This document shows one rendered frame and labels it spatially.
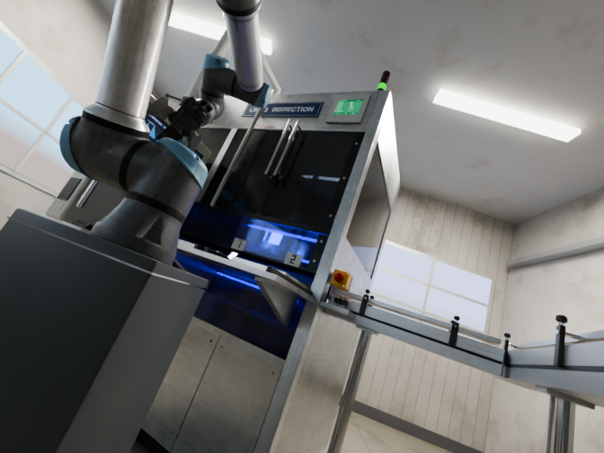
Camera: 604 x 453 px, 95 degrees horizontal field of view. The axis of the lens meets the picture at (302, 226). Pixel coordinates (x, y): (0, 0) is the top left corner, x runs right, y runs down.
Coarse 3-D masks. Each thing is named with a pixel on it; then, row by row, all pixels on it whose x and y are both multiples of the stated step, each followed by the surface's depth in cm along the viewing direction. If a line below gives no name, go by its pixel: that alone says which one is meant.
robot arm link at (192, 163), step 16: (144, 144) 55; (160, 144) 55; (176, 144) 55; (128, 160) 52; (144, 160) 53; (160, 160) 53; (176, 160) 54; (192, 160) 56; (128, 176) 53; (144, 176) 52; (160, 176) 52; (176, 176) 54; (192, 176) 56; (144, 192) 51; (160, 192) 52; (176, 192) 54; (192, 192) 57; (176, 208) 54
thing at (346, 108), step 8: (336, 96) 167; (344, 96) 165; (352, 96) 162; (360, 96) 160; (368, 96) 158; (336, 104) 164; (344, 104) 162; (352, 104) 160; (360, 104) 157; (336, 112) 162; (344, 112) 159; (352, 112) 157; (360, 112) 155; (328, 120) 161; (336, 120) 159; (344, 120) 157; (352, 120) 154; (360, 120) 152
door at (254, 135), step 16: (240, 144) 185; (256, 144) 179; (272, 144) 173; (224, 160) 184; (240, 160) 178; (256, 160) 172; (240, 176) 172; (256, 176) 167; (208, 192) 176; (224, 192) 171; (240, 192) 166; (256, 192) 161; (240, 208) 161; (256, 208) 156
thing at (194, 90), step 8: (224, 32) 185; (224, 40) 182; (216, 48) 180; (224, 48) 182; (200, 72) 173; (200, 80) 172; (192, 88) 169; (168, 96) 166; (184, 96) 167; (192, 96) 168
